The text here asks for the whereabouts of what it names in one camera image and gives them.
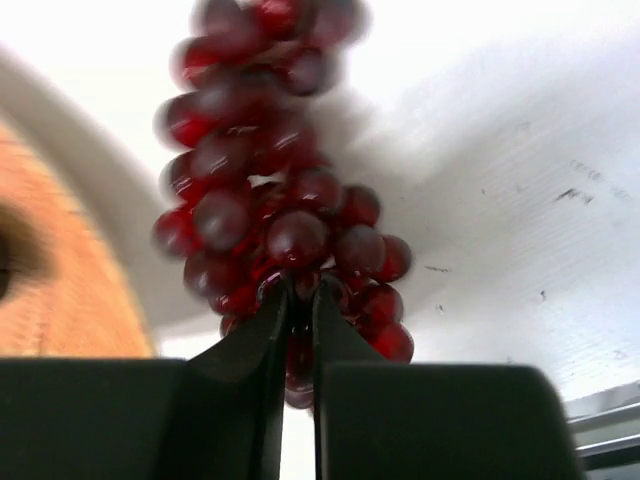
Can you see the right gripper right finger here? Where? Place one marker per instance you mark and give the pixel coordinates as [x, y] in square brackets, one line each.
[379, 419]

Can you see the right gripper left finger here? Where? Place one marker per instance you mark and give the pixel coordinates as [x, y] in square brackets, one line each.
[218, 415]

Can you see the red fake grape bunch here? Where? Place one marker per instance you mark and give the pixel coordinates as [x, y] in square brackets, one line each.
[258, 205]

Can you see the woven bamboo fruit basket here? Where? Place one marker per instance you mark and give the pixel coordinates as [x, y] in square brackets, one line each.
[63, 292]

